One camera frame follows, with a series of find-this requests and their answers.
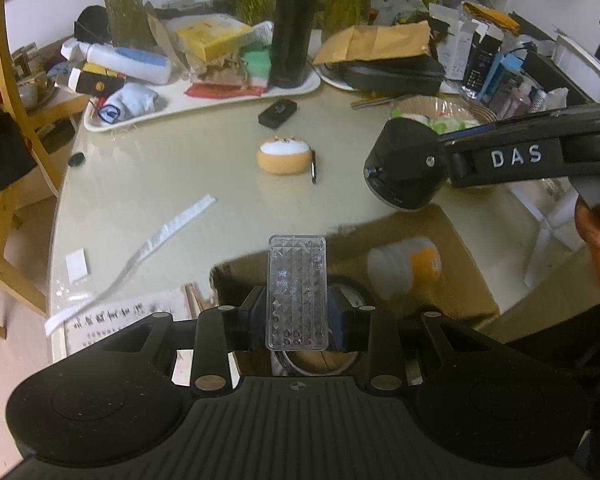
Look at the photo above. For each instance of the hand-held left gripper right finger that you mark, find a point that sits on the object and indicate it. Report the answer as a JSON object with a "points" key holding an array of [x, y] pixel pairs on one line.
{"points": [[337, 320]]}

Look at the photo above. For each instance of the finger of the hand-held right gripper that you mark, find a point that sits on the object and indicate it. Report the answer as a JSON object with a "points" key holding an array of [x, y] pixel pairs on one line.
{"points": [[510, 157]]}

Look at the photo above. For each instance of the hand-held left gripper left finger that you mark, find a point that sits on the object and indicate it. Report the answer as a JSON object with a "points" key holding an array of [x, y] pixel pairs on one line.
{"points": [[247, 325]]}

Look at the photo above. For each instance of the round glass pot lid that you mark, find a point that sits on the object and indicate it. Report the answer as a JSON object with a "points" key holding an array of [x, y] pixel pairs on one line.
{"points": [[352, 292]]}

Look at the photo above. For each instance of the clear textured plastic box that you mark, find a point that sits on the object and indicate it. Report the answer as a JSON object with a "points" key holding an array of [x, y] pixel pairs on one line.
{"points": [[297, 290]]}

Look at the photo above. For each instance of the brown cardboard box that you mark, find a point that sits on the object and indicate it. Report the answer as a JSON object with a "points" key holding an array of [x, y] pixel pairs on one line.
{"points": [[460, 265]]}

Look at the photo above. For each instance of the green wipe packet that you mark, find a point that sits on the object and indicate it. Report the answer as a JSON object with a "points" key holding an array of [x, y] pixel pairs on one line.
{"points": [[455, 124]]}

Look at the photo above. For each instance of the blue carton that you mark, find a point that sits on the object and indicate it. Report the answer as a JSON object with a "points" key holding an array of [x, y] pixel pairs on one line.
{"points": [[505, 80]]}

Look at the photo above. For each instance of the white open box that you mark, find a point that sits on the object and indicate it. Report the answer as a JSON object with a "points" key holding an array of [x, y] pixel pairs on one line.
{"points": [[585, 62]]}

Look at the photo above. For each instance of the white paper sheet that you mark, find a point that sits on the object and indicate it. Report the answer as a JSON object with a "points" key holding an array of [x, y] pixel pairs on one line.
{"points": [[555, 230]]}

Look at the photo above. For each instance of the white jar orange label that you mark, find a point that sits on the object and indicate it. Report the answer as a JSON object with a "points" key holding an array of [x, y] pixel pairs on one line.
{"points": [[405, 267]]}

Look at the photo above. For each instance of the wicker basket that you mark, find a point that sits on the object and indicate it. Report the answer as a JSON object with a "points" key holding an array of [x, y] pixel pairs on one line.
{"points": [[430, 107]]}

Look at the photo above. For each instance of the calligraphy paper sheet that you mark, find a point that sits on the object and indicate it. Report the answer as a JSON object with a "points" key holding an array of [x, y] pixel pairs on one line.
{"points": [[130, 315]]}

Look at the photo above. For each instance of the white and black carton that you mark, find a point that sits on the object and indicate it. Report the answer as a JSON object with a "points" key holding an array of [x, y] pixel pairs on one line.
{"points": [[454, 45]]}

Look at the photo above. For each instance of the black zip case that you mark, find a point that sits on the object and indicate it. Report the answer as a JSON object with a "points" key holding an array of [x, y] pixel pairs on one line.
{"points": [[395, 76]]}

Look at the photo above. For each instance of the yellow packet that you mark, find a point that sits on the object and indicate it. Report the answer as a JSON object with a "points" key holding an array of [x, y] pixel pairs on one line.
{"points": [[490, 15]]}

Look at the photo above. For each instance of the wooden chopsticks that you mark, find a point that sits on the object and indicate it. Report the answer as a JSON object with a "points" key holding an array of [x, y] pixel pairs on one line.
{"points": [[372, 102]]}

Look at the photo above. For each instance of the orange dog-shaped case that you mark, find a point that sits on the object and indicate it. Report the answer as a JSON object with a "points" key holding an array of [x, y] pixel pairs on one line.
{"points": [[282, 155]]}

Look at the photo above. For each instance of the brown paper envelope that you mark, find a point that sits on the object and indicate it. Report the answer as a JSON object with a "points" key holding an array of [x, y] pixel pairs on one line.
{"points": [[375, 42]]}

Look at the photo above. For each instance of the small white card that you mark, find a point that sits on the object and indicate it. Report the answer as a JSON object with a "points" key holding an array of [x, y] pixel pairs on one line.
{"points": [[78, 265]]}

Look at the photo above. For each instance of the white plate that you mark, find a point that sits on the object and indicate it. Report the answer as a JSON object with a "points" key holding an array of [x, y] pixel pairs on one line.
{"points": [[332, 80]]}

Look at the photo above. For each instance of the small black box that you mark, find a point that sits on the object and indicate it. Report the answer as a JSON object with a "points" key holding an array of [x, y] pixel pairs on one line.
{"points": [[278, 112]]}

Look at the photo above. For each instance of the white serving tray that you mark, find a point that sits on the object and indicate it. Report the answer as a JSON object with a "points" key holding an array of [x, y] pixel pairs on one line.
{"points": [[200, 105]]}

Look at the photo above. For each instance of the red packet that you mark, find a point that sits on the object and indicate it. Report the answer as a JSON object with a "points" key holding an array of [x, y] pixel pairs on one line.
{"points": [[225, 90]]}

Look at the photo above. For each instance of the small black round cap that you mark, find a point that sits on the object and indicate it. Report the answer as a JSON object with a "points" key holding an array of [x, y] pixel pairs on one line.
{"points": [[77, 159]]}

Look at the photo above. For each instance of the black thermos bottle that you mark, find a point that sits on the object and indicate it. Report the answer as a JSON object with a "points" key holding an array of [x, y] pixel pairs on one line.
{"points": [[295, 25]]}

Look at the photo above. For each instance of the white sock blue patch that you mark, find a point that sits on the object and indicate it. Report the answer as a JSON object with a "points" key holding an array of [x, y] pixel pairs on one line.
{"points": [[132, 100]]}

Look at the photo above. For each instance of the wooden chair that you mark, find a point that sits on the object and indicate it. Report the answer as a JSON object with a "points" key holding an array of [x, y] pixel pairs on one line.
{"points": [[0, 240]]}

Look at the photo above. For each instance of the black and yellow box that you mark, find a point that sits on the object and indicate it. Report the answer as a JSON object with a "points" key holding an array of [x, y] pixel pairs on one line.
{"points": [[97, 80]]}

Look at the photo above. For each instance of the white bottle blue label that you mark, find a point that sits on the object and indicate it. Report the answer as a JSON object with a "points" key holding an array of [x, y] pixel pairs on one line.
{"points": [[130, 62]]}

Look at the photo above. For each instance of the black cloth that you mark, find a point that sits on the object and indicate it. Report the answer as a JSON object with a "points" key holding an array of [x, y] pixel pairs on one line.
{"points": [[2, 155]]}

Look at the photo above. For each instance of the metal pot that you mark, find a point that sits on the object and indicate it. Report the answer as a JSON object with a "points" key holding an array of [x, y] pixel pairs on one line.
{"points": [[30, 85]]}

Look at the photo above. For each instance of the black knit hat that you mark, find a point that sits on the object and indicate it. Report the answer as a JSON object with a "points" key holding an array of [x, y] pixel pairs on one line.
{"points": [[92, 22]]}

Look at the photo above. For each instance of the glass vase dried flowers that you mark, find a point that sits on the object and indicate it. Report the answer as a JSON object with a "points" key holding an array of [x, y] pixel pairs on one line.
{"points": [[122, 5]]}

